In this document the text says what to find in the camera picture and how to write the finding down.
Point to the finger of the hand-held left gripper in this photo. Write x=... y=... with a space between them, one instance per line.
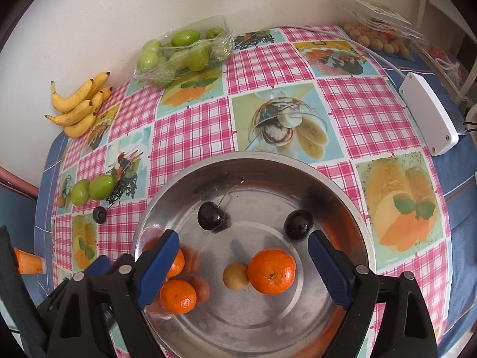
x=98 y=264

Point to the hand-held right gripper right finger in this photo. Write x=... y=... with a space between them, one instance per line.
x=328 y=268

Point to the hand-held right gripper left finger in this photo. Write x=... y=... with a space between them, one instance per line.
x=158 y=268

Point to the dark cherry with curled stem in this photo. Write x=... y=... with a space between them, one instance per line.
x=100 y=215

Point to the dark stemless cherry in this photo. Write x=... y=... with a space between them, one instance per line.
x=298 y=224

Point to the large orange tangerine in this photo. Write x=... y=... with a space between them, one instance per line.
x=271 y=271

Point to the brown longan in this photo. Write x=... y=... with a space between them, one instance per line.
x=61 y=202
x=234 y=276

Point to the green jujube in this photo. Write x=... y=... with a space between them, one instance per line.
x=101 y=187
x=80 y=192

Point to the dark cherry with long stem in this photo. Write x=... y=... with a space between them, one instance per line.
x=211 y=215

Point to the round stainless steel basin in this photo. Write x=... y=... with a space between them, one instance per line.
x=261 y=317

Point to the orange drink cup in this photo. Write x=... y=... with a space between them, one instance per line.
x=29 y=261

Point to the pink bar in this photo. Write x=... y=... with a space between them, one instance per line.
x=16 y=181

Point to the pink checked printed tablecloth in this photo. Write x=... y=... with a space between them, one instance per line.
x=193 y=134

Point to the yellow banana bunch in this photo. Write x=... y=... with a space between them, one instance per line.
x=78 y=110

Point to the white rectangular power box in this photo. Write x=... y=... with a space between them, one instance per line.
x=428 y=113

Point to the clear plastic fruit tray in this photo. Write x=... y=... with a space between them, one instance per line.
x=156 y=76

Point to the black power adapter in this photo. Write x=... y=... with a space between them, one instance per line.
x=461 y=126

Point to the pile of packed green jujubes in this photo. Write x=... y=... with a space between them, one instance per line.
x=197 y=57

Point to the heap of brown longans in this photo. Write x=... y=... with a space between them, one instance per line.
x=363 y=39

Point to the red net bag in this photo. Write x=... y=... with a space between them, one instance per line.
x=447 y=65

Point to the small orange fruit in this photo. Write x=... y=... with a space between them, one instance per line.
x=390 y=33

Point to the clear plastic clamshell box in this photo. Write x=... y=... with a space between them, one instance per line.
x=376 y=9

